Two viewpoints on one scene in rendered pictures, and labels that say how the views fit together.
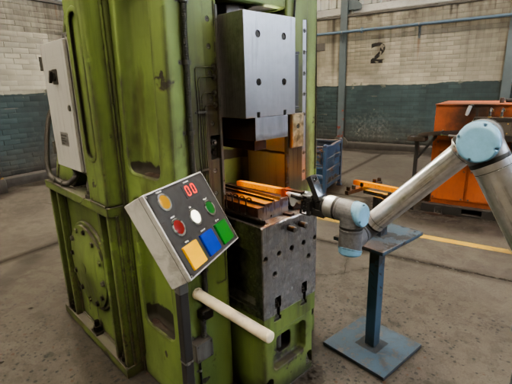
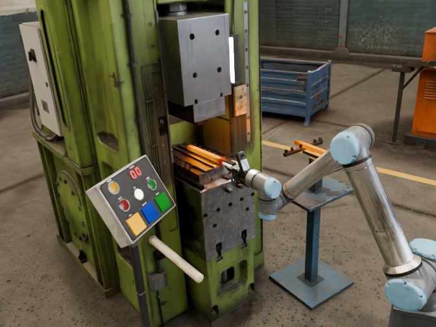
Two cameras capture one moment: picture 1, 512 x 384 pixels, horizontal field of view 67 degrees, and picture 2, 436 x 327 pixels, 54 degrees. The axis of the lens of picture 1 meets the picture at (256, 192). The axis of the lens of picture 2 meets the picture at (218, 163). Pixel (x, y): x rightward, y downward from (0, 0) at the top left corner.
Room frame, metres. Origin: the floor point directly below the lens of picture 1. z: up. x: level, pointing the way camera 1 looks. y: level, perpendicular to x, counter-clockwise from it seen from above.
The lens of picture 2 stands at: (-0.43, -0.34, 1.96)
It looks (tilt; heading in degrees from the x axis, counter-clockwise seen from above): 24 degrees down; 7
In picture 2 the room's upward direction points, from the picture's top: 3 degrees counter-clockwise
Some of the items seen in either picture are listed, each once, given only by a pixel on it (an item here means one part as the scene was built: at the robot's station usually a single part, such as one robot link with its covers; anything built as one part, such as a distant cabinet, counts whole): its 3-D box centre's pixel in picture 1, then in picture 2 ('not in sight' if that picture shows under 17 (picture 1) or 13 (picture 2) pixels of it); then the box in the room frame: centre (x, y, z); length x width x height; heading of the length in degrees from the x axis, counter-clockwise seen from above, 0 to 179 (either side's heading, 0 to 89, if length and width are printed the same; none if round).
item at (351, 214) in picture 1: (350, 212); (266, 185); (1.39, -0.36, 1.02); 0.12 x 0.09 x 0.10; 44
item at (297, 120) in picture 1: (296, 129); (239, 100); (1.96, -0.21, 1.27); 0.09 x 0.02 x 0.17; 134
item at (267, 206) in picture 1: (241, 200); (191, 161); (1.80, 0.07, 0.96); 0.42 x 0.20 x 0.09; 44
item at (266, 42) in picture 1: (244, 68); (189, 54); (1.83, 0.04, 1.56); 0.42 x 0.39 x 0.40; 44
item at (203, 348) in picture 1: (200, 347); (157, 279); (1.49, 0.26, 0.36); 0.09 x 0.07 x 0.12; 134
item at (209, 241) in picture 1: (209, 242); (149, 213); (1.16, 0.15, 1.01); 0.07 x 0.05 x 0.07; 159
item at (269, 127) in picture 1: (239, 125); (186, 101); (1.80, 0.07, 1.32); 0.42 x 0.20 x 0.10; 44
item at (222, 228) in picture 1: (222, 232); (162, 202); (1.25, 0.12, 1.01); 0.07 x 0.05 x 0.07; 159
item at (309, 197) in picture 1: (315, 204); (242, 174); (1.51, -0.24, 1.01); 0.12 x 0.08 x 0.09; 44
